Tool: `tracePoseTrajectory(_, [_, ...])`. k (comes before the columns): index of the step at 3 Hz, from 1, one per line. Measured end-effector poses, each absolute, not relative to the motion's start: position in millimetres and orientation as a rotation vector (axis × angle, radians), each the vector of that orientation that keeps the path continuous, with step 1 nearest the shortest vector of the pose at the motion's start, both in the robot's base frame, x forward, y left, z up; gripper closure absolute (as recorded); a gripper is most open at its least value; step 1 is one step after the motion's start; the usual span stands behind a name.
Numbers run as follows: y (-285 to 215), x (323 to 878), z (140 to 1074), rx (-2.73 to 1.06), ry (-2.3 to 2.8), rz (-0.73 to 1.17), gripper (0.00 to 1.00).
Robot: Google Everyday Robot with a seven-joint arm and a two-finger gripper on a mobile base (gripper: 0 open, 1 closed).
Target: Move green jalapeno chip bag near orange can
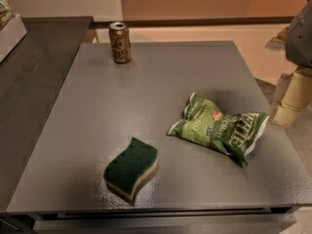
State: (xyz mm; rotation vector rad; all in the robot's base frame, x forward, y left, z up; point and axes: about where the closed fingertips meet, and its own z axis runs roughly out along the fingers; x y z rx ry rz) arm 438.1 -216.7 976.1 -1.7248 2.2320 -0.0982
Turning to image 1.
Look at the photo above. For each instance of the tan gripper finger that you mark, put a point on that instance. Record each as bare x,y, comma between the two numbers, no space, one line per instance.
293,93

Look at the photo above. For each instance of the green jalapeno chip bag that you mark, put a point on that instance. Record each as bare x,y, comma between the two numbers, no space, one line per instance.
203,123

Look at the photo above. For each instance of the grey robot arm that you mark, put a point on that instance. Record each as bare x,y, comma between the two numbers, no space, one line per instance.
298,41

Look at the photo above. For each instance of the orange soda can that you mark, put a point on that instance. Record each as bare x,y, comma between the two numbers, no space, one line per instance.
120,42

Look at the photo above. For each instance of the grey cabinet drawer front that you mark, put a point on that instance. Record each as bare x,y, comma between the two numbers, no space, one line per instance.
201,224

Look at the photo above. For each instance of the green and yellow sponge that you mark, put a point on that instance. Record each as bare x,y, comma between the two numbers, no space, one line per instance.
130,168

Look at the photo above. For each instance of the white box with items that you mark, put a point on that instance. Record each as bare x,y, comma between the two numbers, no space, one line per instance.
12,29

